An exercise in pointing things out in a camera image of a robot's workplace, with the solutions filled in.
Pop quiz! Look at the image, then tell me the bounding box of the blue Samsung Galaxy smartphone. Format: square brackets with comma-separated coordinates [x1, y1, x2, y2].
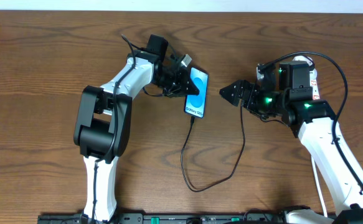
[184, 67, 209, 119]

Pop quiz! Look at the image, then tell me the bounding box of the black USB charging cable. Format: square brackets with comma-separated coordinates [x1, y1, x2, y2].
[180, 104, 247, 193]

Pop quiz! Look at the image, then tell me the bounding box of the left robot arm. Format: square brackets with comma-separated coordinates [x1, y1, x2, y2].
[73, 34, 199, 223]

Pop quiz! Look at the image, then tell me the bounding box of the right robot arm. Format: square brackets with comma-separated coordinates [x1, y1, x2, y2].
[219, 55, 363, 223]

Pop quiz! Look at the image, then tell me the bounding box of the white USB charger adapter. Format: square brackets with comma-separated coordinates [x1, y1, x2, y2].
[293, 55, 314, 66]

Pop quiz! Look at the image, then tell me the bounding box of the white power strip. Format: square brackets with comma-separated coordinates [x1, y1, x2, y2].
[309, 68, 320, 100]

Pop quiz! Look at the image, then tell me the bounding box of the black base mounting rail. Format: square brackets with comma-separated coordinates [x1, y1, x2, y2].
[37, 212, 341, 224]

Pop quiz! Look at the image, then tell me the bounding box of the white power strip cord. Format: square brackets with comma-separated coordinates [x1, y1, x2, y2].
[310, 155, 329, 218]

